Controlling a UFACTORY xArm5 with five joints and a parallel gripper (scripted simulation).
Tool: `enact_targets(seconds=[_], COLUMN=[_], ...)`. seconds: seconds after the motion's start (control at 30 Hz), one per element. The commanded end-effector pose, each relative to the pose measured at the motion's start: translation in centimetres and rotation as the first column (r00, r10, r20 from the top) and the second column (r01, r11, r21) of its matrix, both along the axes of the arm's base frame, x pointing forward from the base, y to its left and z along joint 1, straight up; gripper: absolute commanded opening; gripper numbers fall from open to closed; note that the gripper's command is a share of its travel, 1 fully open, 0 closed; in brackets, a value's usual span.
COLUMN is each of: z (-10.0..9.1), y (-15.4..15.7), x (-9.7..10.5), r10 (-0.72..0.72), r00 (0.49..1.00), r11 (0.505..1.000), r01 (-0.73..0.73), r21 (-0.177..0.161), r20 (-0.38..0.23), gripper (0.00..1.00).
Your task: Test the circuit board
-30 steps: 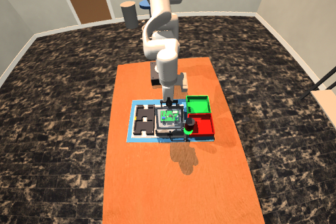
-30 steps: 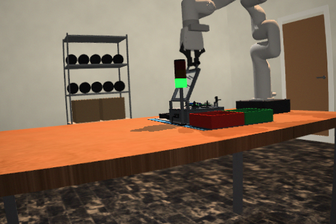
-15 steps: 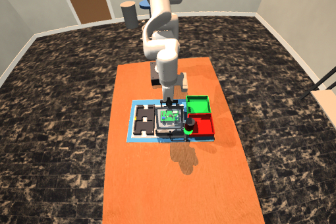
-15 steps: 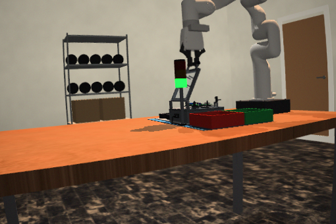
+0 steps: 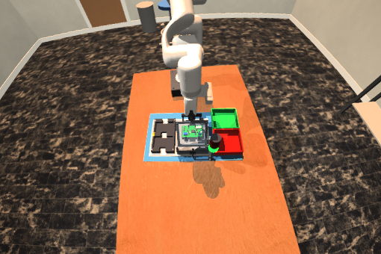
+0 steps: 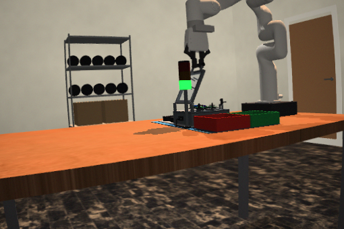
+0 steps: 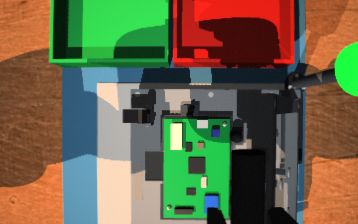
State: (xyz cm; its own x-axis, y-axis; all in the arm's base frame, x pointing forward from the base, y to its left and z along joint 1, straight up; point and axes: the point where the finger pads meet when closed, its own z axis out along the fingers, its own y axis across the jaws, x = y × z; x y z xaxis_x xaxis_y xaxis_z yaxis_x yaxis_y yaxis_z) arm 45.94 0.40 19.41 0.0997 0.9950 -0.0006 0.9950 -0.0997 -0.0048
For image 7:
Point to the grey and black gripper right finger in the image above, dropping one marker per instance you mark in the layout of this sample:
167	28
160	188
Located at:
277	215

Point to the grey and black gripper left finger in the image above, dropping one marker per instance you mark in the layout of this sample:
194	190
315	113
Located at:
215	216

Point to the green circuit board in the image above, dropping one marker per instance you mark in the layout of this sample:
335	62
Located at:
196	167

